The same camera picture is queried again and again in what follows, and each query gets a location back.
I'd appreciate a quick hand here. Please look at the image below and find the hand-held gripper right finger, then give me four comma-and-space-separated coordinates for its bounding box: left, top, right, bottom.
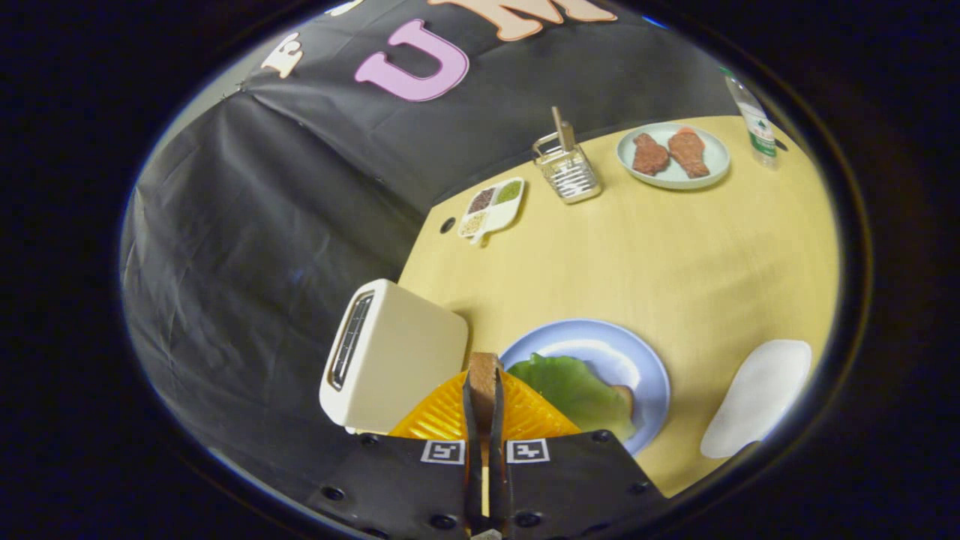
487, 367, 672, 540

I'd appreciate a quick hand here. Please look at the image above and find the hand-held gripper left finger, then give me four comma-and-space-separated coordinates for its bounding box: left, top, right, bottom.
304, 367, 488, 540

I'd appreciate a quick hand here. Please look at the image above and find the plain bread slice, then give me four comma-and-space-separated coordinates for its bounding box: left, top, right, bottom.
468, 352, 503, 432

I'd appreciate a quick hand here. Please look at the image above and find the green lettuce leaf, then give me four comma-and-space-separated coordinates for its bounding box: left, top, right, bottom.
508, 353, 637, 442

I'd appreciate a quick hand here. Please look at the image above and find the white toaster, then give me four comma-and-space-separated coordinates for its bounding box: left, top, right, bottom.
319, 279, 470, 435

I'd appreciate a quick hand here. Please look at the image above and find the blue plate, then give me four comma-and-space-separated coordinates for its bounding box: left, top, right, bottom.
499, 319, 671, 457

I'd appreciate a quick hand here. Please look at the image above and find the white divided condiment tray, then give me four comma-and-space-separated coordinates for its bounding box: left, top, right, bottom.
458, 177, 526, 245

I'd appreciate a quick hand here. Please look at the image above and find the white plate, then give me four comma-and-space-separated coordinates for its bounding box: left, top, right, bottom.
700, 339, 813, 460

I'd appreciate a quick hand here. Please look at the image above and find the black backdrop cloth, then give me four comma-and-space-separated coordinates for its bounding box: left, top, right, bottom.
120, 0, 740, 511

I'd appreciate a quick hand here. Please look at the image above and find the wooden utensil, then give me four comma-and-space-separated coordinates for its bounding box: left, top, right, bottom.
552, 106, 577, 151

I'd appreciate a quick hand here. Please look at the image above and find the brown meat patty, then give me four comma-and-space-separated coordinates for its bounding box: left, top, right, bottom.
631, 133, 671, 176
667, 127, 710, 179

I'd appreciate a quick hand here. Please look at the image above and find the pale green plate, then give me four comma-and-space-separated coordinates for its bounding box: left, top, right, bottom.
616, 122, 731, 191

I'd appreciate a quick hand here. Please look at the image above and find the clear plastic water bottle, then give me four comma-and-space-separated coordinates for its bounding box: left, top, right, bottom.
721, 67, 779, 167

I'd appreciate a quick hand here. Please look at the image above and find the wire utensil holder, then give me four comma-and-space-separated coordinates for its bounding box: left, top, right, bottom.
532, 132, 603, 205

